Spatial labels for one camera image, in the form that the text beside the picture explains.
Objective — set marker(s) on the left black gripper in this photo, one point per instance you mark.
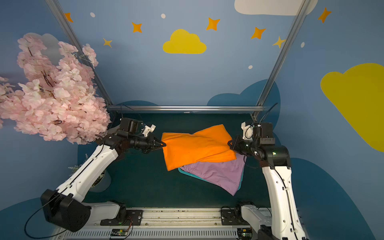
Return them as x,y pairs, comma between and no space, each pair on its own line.
151,143

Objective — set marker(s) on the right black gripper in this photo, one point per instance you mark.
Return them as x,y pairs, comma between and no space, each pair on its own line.
240,146

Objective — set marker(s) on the orange pants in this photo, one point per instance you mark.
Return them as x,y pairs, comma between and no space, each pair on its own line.
208,146

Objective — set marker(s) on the purple pants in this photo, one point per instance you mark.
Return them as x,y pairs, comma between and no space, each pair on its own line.
226,175

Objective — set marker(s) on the turquoise plastic basket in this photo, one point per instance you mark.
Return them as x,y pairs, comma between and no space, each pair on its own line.
196,177

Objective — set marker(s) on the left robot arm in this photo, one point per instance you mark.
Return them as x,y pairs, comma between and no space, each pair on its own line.
64,206

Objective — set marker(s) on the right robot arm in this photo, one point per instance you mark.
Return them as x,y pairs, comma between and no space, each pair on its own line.
257,141

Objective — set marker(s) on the right green circuit board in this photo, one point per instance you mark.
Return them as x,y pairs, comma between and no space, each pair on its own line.
244,233

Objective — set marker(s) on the green circuit board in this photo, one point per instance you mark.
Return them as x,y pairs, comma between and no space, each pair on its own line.
119,233
244,233

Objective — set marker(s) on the left green circuit board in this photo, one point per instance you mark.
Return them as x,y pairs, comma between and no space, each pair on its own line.
119,233

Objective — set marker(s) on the pink cherry blossom tree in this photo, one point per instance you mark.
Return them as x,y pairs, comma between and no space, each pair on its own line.
58,102

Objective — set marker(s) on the aluminium frame back bar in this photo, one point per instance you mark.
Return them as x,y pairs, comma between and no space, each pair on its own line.
237,109

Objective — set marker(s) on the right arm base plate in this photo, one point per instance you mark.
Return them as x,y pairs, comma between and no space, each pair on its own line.
230,218

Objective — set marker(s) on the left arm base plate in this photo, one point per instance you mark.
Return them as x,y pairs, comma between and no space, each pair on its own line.
129,216

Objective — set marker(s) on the aluminium front rail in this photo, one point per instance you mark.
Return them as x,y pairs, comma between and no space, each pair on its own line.
165,223

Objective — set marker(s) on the aluminium frame right post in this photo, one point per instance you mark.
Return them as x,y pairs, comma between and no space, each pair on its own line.
303,11

